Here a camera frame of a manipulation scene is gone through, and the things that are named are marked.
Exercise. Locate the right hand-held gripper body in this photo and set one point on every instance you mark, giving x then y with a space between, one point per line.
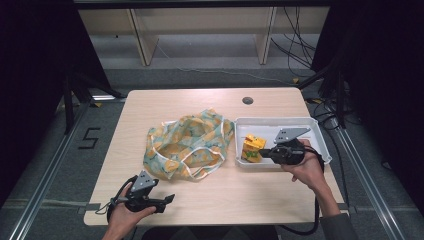
288 153

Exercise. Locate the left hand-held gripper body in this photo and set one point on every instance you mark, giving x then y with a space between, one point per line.
141 200

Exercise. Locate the white plastic tray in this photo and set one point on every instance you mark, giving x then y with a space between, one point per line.
256 128

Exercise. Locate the yellow floral fabric bag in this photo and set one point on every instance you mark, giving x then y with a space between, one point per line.
190 146

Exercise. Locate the person's left hand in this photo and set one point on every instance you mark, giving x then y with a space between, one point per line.
123 218

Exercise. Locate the person's right hand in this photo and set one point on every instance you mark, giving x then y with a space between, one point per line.
311 170

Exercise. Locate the grey round table grommet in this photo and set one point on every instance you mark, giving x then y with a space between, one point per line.
247 100

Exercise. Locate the person's dark trousers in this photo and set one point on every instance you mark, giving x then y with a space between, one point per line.
210 234

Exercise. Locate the black metal stand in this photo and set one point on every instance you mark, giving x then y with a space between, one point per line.
68 106
340 100

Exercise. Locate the black curtain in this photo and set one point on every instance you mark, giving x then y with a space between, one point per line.
33 83
383 83

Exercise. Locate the beige wooden shelf unit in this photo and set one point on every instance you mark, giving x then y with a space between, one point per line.
200 20

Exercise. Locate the aluminium floor rail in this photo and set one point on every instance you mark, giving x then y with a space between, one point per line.
366 176
50 180

